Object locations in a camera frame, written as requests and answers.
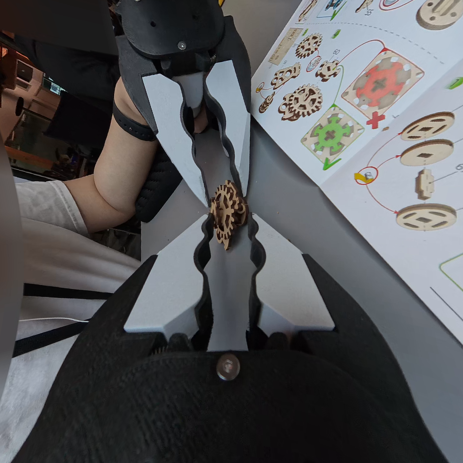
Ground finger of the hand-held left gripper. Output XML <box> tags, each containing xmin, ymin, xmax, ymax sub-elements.
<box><xmin>142</xmin><ymin>72</ymin><xmax>212</xmax><ymax>208</ymax></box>
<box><xmin>203</xmin><ymin>59</ymin><xmax>251</xmax><ymax>199</ymax></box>

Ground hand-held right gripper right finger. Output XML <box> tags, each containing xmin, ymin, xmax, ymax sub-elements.
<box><xmin>248</xmin><ymin>213</ymin><xmax>336</xmax><ymax>349</ymax></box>

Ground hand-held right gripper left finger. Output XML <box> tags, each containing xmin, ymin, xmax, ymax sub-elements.
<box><xmin>123</xmin><ymin>213</ymin><xmax>215</xmax><ymax>351</ymax></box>

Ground wooden gear assembly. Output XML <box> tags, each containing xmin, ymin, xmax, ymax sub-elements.
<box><xmin>209</xmin><ymin>180</ymin><xmax>250</xmax><ymax>251</ymax></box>

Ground person's left forearm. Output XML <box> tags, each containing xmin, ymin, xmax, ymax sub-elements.
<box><xmin>64</xmin><ymin>78</ymin><xmax>161</xmax><ymax>234</ymax></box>

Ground grey desk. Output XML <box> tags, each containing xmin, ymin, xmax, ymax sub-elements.
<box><xmin>139</xmin><ymin>14</ymin><xmax>463</xmax><ymax>463</ymax></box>

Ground person's left hand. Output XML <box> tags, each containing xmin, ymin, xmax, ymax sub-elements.
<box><xmin>193</xmin><ymin>108</ymin><xmax>211</xmax><ymax>133</ymax></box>

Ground black wrist band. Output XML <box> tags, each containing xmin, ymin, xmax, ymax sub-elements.
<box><xmin>113</xmin><ymin>97</ymin><xmax>158</xmax><ymax>142</ymax></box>

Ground person's white shirt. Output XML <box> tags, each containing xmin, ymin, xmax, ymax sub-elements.
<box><xmin>0</xmin><ymin>179</ymin><xmax>142</xmax><ymax>463</ymax></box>

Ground assembly instruction booklet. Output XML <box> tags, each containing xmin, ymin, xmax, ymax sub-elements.
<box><xmin>250</xmin><ymin>0</ymin><xmax>463</xmax><ymax>345</ymax></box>

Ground black strap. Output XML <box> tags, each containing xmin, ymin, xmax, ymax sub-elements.
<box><xmin>13</xmin><ymin>283</ymin><xmax>113</xmax><ymax>359</ymax></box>

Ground thin white cable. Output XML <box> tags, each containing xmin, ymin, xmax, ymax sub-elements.
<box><xmin>18</xmin><ymin>317</ymin><xmax>90</xmax><ymax>323</ymax></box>

